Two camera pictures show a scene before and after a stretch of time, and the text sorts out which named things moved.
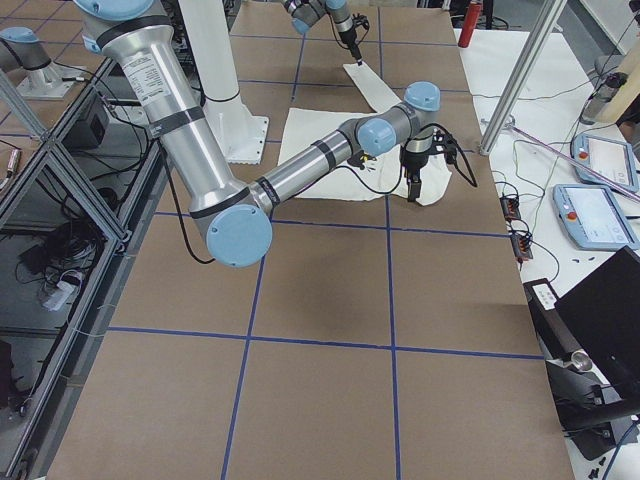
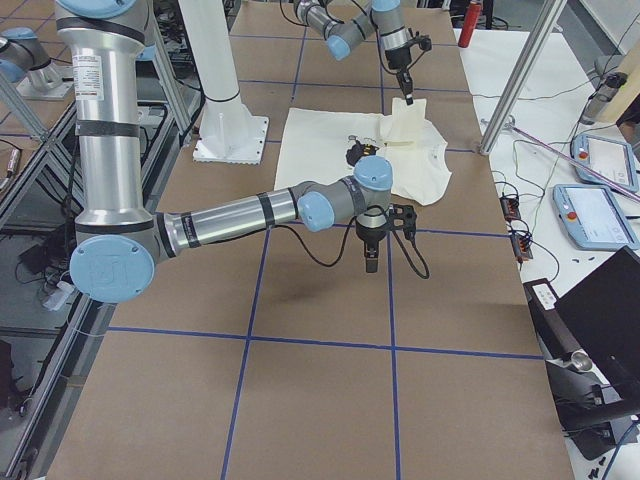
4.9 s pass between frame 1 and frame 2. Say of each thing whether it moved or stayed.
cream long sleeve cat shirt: moved
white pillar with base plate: stayed
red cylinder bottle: stayed
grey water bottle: stayed
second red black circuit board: stayed
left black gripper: moved
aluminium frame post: stayed
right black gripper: moved
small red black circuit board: stayed
